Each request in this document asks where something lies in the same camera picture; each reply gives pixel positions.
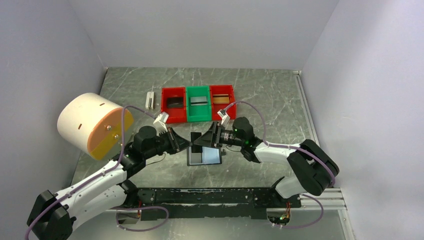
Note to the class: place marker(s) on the black leather card holder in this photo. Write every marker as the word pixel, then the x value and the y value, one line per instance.
pixel 210 156

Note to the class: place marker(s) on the grey card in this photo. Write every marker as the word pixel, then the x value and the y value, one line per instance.
pixel 194 159

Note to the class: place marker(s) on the red plastic bin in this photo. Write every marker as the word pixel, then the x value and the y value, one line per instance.
pixel 176 116
pixel 220 89

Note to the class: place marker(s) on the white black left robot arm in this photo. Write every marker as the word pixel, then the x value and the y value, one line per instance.
pixel 54 216

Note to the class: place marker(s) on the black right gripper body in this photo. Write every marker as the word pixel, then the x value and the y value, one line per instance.
pixel 228 137

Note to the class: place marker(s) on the aluminium frame rail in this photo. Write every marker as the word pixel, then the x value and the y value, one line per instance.
pixel 56 215

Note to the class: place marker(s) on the silver card in bin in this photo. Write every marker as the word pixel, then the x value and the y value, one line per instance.
pixel 198 101

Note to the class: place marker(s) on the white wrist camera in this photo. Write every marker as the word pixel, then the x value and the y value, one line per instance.
pixel 160 123
pixel 225 118

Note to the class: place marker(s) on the white orange cylinder drum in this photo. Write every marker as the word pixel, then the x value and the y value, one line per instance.
pixel 93 124

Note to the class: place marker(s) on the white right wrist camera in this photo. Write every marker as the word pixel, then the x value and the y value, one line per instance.
pixel 225 118

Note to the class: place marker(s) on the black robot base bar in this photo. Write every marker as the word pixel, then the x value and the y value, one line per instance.
pixel 190 203

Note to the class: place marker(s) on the green plastic bin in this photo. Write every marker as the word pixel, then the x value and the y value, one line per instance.
pixel 198 113

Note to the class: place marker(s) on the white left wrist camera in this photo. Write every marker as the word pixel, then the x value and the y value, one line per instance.
pixel 160 123

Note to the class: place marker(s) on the small white clip block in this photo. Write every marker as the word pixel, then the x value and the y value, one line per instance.
pixel 150 100

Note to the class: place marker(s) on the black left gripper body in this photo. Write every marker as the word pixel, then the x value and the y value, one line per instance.
pixel 161 145

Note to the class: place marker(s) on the gold card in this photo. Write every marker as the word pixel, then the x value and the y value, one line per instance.
pixel 219 99

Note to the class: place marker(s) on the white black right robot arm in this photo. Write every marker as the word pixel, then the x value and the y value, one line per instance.
pixel 312 169

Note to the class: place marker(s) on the black card in bin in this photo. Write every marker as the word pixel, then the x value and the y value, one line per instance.
pixel 176 102

